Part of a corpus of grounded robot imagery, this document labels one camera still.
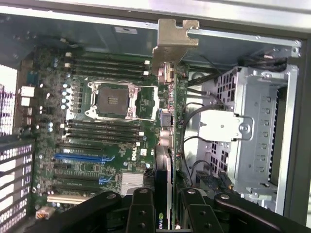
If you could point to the RAM stick with white labels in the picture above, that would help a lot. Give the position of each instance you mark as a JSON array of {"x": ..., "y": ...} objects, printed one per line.
[{"x": 104, "y": 122}]

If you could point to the white orange power plug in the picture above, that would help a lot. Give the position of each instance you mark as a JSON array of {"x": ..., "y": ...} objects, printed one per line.
[{"x": 45, "y": 214}]

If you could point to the CPU socket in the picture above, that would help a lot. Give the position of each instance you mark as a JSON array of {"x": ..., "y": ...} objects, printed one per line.
[{"x": 110, "y": 100}]

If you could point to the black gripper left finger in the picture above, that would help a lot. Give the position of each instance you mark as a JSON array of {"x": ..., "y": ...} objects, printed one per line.
[{"x": 141, "y": 213}]

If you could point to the silver chipset heat sink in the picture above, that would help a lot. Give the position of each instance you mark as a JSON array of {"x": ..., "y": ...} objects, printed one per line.
[{"x": 132, "y": 182}]

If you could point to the open dark grey PC case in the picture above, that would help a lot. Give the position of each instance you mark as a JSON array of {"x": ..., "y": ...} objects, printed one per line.
[{"x": 218, "y": 46}]

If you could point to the silver perforated disk bay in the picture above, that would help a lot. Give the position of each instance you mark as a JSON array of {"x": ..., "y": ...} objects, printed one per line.
[{"x": 257, "y": 150}]

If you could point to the black RAM slot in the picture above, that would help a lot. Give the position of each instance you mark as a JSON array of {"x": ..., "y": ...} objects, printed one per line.
[
  {"x": 107, "y": 75},
  {"x": 104, "y": 133},
  {"x": 107, "y": 63},
  {"x": 104, "y": 139},
  {"x": 107, "y": 57},
  {"x": 107, "y": 69},
  {"x": 104, "y": 128}
]

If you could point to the beige expansion slot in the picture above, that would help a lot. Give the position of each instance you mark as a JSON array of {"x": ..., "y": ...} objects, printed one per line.
[{"x": 68, "y": 199}]

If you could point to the short black expansion slot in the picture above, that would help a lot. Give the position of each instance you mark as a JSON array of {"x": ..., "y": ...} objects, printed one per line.
[{"x": 63, "y": 166}]

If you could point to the green motherboard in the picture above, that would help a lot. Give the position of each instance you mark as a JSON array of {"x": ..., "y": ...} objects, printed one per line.
[{"x": 116, "y": 155}]

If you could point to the blue expansion slot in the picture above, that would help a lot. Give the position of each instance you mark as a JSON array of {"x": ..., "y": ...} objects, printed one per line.
[{"x": 77, "y": 157}]

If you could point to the metal socket cover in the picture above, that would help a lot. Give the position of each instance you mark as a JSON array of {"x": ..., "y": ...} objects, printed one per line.
[{"x": 132, "y": 106}]

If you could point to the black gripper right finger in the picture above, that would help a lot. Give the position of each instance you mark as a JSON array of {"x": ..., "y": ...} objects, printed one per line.
[{"x": 199, "y": 216}]

